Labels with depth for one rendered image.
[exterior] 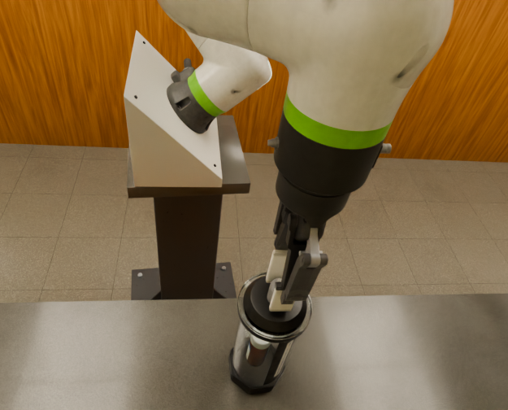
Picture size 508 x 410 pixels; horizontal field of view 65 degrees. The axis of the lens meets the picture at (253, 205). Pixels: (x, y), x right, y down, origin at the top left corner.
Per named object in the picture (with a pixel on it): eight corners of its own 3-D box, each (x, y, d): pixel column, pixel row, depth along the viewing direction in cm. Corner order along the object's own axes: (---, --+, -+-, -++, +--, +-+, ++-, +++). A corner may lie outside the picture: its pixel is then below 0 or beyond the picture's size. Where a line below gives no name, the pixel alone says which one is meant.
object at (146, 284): (132, 271, 193) (106, 111, 128) (230, 263, 203) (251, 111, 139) (129, 370, 161) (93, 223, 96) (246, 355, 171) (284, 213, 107)
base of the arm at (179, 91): (164, 53, 112) (180, 39, 110) (199, 86, 123) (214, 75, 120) (167, 110, 96) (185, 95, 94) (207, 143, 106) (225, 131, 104)
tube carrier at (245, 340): (291, 390, 70) (321, 334, 55) (230, 398, 68) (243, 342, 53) (279, 333, 77) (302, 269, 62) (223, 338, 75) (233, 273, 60)
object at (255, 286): (308, 339, 56) (319, 316, 52) (244, 341, 55) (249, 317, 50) (297, 283, 63) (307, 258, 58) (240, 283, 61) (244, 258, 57)
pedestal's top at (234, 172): (131, 125, 125) (129, 115, 122) (232, 125, 132) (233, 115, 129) (128, 198, 103) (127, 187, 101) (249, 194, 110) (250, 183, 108)
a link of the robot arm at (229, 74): (192, 65, 108) (248, 19, 101) (225, 114, 111) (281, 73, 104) (172, 67, 96) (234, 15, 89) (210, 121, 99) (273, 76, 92)
